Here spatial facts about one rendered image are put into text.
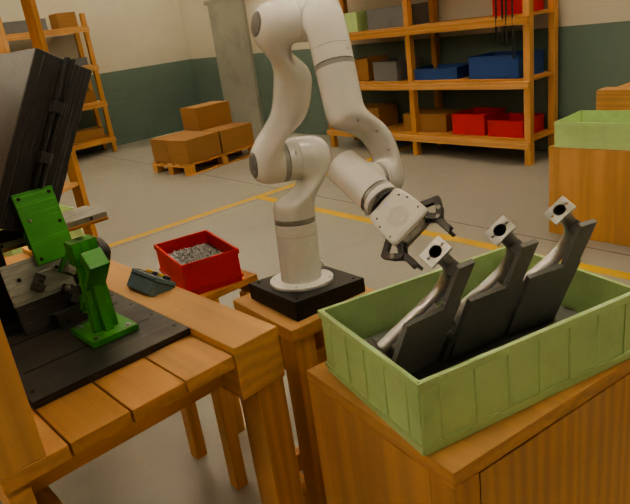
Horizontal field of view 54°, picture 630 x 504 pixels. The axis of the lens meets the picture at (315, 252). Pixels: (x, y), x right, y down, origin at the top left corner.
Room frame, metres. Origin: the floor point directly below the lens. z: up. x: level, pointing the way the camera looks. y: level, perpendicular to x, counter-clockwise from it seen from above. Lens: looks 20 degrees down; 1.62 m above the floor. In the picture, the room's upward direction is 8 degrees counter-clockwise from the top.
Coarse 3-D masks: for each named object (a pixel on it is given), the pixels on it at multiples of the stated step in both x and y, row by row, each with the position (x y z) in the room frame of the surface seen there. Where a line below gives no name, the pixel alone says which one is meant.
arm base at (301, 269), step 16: (304, 224) 1.67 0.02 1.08; (288, 240) 1.67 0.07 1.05; (304, 240) 1.67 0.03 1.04; (288, 256) 1.67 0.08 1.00; (304, 256) 1.66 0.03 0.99; (288, 272) 1.67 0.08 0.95; (304, 272) 1.66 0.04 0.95; (320, 272) 1.70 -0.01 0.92; (288, 288) 1.63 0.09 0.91; (304, 288) 1.62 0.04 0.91
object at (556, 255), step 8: (560, 200) 1.26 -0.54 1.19; (568, 200) 1.25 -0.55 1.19; (552, 208) 1.26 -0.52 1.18; (560, 208) 1.27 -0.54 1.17; (568, 208) 1.23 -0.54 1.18; (552, 216) 1.25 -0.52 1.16; (560, 216) 1.23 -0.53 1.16; (568, 216) 1.24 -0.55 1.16; (568, 224) 1.26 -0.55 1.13; (568, 232) 1.29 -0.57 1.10; (560, 240) 1.32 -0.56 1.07; (568, 240) 1.30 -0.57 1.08; (560, 248) 1.31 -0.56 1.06; (552, 256) 1.31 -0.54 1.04; (560, 256) 1.31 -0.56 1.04; (536, 264) 1.32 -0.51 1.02; (544, 264) 1.31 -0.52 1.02; (528, 272) 1.32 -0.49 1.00
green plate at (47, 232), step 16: (32, 192) 1.75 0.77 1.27; (48, 192) 1.78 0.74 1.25; (16, 208) 1.71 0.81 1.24; (32, 208) 1.73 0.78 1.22; (48, 208) 1.76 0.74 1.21; (32, 224) 1.71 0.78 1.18; (48, 224) 1.74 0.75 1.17; (64, 224) 1.76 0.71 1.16; (32, 240) 1.70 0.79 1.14; (48, 240) 1.72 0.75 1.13; (64, 240) 1.74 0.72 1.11; (48, 256) 1.70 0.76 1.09
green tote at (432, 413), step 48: (384, 288) 1.44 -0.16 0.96; (432, 288) 1.50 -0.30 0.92; (576, 288) 1.39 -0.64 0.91; (624, 288) 1.27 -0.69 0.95; (336, 336) 1.30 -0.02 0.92; (528, 336) 1.11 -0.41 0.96; (576, 336) 1.16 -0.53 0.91; (624, 336) 1.22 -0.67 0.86; (384, 384) 1.10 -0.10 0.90; (432, 384) 1.00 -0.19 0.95; (480, 384) 1.05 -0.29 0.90; (528, 384) 1.11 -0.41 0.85; (432, 432) 1.00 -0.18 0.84
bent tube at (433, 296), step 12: (444, 240) 1.12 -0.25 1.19; (432, 252) 1.14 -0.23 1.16; (444, 252) 1.11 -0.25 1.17; (432, 264) 1.10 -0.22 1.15; (444, 264) 1.13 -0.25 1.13; (444, 276) 1.18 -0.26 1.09; (444, 288) 1.18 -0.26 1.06; (432, 300) 1.19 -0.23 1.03; (420, 312) 1.18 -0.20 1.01; (396, 324) 1.19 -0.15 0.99; (384, 336) 1.18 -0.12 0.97; (396, 336) 1.17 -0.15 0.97; (384, 348) 1.16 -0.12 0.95
